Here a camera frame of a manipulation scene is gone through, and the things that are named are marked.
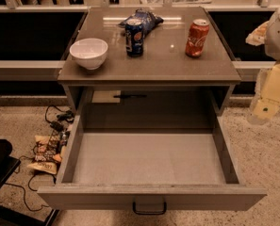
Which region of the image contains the black cable on floor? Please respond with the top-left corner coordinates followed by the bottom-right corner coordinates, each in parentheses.
top-left (4, 155), bottom-right (58, 213)

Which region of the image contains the snack bag on floor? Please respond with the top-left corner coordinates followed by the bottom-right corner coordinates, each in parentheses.
top-left (26, 135), bottom-right (62, 175)

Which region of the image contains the black chair base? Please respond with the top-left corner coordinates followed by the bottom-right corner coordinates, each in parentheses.
top-left (0, 139), bottom-right (58, 226)

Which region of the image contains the wire basket of snacks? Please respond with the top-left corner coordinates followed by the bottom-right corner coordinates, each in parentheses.
top-left (34, 131), bottom-right (70, 163)

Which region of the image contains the white bowl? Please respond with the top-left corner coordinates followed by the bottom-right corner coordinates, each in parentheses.
top-left (70, 38), bottom-right (108, 70)

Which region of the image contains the blue pepsi can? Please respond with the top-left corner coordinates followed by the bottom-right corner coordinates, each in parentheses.
top-left (125, 18), bottom-right (143, 57)

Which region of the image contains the red coca-cola can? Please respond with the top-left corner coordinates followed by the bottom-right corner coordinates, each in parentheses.
top-left (185, 19), bottom-right (209, 57)

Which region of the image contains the grey top drawer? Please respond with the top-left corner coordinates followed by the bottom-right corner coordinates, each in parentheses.
top-left (38, 89), bottom-right (266, 215)

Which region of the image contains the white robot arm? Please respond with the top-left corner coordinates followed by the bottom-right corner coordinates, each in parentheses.
top-left (245, 7), bottom-right (280, 125)

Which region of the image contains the blue chip bag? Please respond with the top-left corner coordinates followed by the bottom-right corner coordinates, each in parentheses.
top-left (118, 8), bottom-right (164, 37)

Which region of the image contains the grey drawer cabinet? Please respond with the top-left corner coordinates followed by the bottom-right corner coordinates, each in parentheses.
top-left (58, 7), bottom-right (240, 109)

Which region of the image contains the black power adapter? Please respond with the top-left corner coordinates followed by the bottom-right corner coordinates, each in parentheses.
top-left (50, 121), bottom-right (64, 132)

